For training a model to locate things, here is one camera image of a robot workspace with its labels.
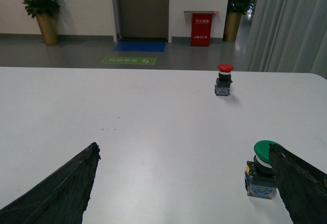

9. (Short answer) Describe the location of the potted plant gold pot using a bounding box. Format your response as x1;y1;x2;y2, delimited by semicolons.
22;0;60;45
223;0;252;42

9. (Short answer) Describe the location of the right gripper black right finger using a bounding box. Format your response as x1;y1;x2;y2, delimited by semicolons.
269;144;326;223

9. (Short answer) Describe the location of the green mushroom push button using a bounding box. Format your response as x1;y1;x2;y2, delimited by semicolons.
245;140;278;200

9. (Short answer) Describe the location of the red mushroom push button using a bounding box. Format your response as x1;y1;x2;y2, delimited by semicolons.
215;63;234;96

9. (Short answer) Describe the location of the blue floor mat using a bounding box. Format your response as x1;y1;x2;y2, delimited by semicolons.
112;42;166;52

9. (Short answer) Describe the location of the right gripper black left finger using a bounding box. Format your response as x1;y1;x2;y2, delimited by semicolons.
1;142;100;223

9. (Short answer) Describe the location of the red fire extinguisher cabinet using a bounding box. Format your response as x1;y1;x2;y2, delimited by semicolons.
184;11;219;46

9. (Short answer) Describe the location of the right potted plant gold pot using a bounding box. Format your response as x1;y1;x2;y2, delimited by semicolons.
223;0;252;42

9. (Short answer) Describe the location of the green floor sign sticker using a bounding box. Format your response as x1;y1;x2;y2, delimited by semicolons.
101;57;156;65

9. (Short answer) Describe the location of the grey door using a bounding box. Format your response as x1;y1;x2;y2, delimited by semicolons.
118;0;169;39

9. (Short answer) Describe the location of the left potted plant gold pot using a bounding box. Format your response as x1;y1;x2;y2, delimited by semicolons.
22;0;60;45

